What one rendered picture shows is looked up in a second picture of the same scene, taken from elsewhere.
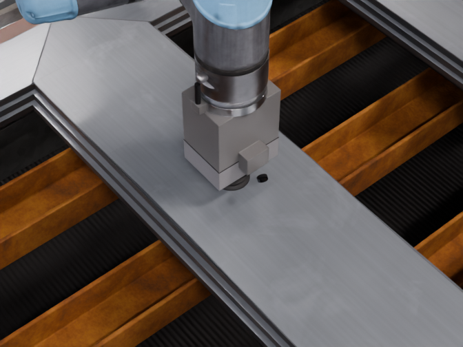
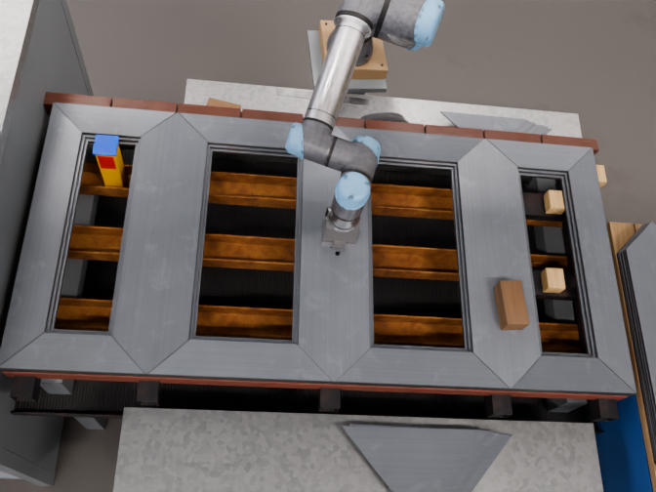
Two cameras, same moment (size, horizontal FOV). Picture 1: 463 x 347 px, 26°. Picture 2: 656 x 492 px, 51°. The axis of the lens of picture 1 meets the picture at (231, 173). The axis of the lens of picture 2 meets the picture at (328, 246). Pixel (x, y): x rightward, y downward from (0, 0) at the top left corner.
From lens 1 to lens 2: 81 cm
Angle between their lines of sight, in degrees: 19
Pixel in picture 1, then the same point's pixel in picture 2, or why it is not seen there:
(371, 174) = (406, 274)
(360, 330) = (323, 329)
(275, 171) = (351, 252)
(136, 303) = (281, 255)
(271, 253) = (321, 280)
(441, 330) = (348, 350)
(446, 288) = (366, 339)
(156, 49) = not seen: hidden behind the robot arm
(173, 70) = not seen: hidden behind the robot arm
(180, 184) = (315, 230)
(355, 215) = (362, 290)
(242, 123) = (338, 232)
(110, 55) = not seen: hidden behind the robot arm
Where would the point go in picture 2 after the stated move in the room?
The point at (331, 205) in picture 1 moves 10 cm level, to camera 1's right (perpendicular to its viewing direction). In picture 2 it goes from (357, 279) to (388, 304)
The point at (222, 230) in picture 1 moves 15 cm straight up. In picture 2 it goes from (313, 259) to (320, 234)
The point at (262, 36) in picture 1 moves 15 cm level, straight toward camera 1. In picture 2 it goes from (353, 214) to (308, 256)
